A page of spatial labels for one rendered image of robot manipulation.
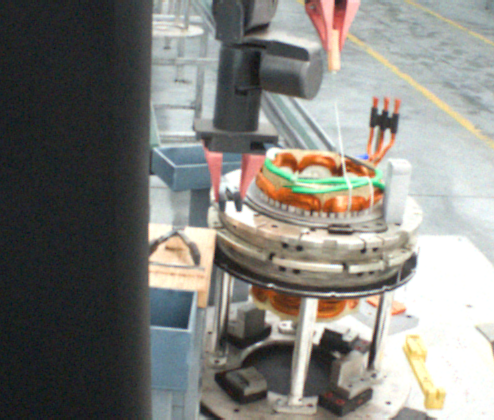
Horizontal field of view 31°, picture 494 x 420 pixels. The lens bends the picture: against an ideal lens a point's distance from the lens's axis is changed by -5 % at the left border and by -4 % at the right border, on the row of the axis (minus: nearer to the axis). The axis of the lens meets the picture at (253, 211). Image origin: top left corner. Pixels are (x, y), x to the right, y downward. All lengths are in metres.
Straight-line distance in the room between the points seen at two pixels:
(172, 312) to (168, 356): 0.10
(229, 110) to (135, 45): 0.93
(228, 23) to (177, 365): 0.40
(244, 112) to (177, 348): 0.30
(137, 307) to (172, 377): 0.86
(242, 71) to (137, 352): 0.89
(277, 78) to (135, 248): 0.88
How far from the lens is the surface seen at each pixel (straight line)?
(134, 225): 0.21
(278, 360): 1.56
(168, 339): 1.05
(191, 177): 1.58
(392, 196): 1.32
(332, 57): 1.32
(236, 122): 1.12
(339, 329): 1.57
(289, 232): 1.25
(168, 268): 1.17
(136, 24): 0.19
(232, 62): 1.11
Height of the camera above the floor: 1.57
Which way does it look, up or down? 21 degrees down
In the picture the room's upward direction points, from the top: 6 degrees clockwise
